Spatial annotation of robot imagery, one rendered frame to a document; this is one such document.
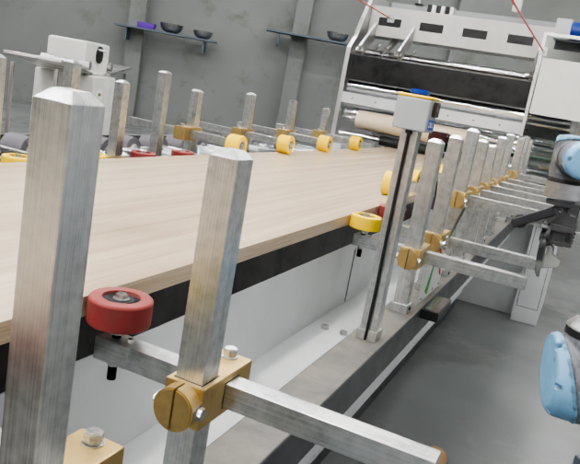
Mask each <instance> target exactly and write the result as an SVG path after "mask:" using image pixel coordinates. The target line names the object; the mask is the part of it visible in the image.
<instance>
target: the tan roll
mask: <svg viewBox="0 0 580 464"><path fill-rule="evenodd" d="M342 118H343V119H345V120H349V121H354V125H355V128H357V129H362V130H367V131H371V132H376V133H385V134H390V135H395V136H400V132H401V128H396V127H392V125H391V124H392V120H393V116H389V115H385V114H379V113H374V112H370V111H364V110H359V111H358V112H357V114H356V116H353V115H349V114H343V115H342ZM433 131H438V132H443V133H450V134H451V136H452V135H454V134H455V135H460V136H462V137H463V138H464V143H465V138H466V134H467V130H463V129H458V128H453V127H448V126H443V125H438V124H435V125H434V129H433ZM428 134H429V133H422V137H421V141H423V142H427V140H428V139H427V138H428Z"/></svg>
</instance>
